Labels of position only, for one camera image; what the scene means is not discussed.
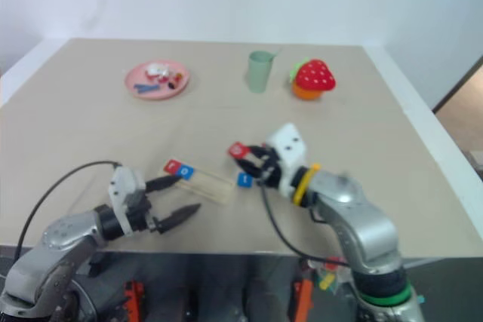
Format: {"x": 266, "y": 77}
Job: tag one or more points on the blue flat toy piece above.
{"x": 145, "y": 88}

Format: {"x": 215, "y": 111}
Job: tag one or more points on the red strawberry plush toy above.
{"x": 315, "y": 77}

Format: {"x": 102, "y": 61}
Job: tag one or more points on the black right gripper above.
{"x": 273, "y": 173}

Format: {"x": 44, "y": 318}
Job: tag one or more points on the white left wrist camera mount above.
{"x": 122, "y": 186}

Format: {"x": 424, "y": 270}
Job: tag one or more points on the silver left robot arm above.
{"x": 64, "y": 231}

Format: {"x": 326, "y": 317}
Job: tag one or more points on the blue letter block t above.
{"x": 244, "y": 180}

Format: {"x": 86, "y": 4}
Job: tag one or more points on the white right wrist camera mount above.
{"x": 290, "y": 148}

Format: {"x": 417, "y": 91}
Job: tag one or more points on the small red toy bottle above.
{"x": 176, "y": 80}

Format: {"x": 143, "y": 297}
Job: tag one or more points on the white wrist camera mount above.
{"x": 290, "y": 148}
{"x": 122, "y": 186}

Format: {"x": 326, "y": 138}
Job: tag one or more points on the blue letter block o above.
{"x": 186, "y": 172}

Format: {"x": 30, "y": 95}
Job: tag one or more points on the white and red toy figure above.
{"x": 156, "y": 72}

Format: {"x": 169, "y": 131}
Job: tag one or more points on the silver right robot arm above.
{"x": 362, "y": 224}

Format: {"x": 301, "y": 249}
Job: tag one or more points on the colourful toy pile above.
{"x": 329, "y": 275}

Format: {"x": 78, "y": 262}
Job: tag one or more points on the wooden letter tray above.
{"x": 211, "y": 186}

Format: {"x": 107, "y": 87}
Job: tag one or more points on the pink round plate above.
{"x": 151, "y": 94}

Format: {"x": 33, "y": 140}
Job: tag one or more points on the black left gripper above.
{"x": 140, "y": 212}

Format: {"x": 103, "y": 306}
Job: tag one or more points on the green plastic cup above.
{"x": 259, "y": 73}

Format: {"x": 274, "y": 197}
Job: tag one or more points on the orange clamp under table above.
{"x": 303, "y": 299}
{"x": 134, "y": 299}

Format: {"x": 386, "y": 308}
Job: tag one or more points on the red letter block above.
{"x": 237, "y": 151}
{"x": 172, "y": 166}

